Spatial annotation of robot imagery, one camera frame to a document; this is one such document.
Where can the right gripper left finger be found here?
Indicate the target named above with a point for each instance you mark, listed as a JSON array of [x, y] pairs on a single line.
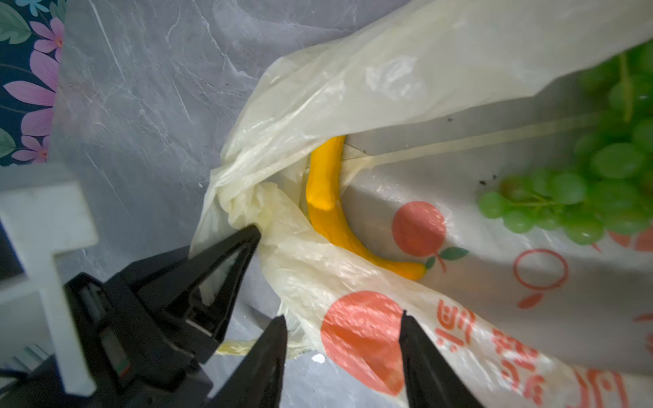
[[258, 380]]

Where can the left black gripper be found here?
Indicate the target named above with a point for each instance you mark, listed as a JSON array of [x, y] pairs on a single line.
[[146, 332]]

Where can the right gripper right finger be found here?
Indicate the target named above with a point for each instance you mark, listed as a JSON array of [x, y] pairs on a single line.
[[430, 381]]

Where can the yellow fake banana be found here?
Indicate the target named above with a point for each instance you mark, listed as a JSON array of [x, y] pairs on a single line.
[[327, 215]]

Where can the green fake grapes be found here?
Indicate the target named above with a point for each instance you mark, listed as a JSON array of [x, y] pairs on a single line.
[[607, 190]]

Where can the yellow plastic fruit-print bag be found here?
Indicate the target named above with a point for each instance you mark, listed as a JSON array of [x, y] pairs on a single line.
[[425, 60]]

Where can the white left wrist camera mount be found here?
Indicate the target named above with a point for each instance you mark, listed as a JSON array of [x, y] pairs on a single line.
[[43, 215]]

